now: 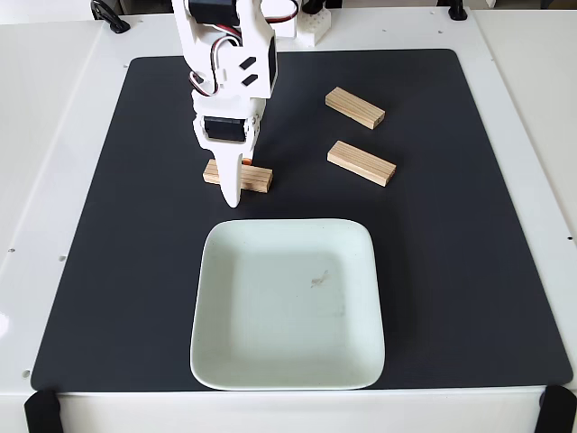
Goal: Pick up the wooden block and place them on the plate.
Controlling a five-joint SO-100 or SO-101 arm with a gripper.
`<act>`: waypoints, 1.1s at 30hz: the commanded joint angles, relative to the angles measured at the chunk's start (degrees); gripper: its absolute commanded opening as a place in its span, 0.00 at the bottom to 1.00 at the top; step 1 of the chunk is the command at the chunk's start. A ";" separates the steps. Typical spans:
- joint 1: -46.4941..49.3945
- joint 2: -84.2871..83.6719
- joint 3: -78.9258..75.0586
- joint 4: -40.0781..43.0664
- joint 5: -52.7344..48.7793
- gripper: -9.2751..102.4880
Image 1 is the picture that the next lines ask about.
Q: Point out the black table clamp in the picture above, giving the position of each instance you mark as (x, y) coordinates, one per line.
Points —
(110, 15)
(457, 10)

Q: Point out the black base clamp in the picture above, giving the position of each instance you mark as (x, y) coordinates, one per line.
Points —
(313, 5)

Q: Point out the wooden block marked 3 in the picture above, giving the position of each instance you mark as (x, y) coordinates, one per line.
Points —
(354, 107)

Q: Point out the pale green square plate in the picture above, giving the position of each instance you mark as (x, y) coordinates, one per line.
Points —
(279, 306)

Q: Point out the grooved wooden block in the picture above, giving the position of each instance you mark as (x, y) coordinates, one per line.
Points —
(259, 178)
(360, 162)

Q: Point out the black table mat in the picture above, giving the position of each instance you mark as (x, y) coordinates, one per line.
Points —
(135, 225)

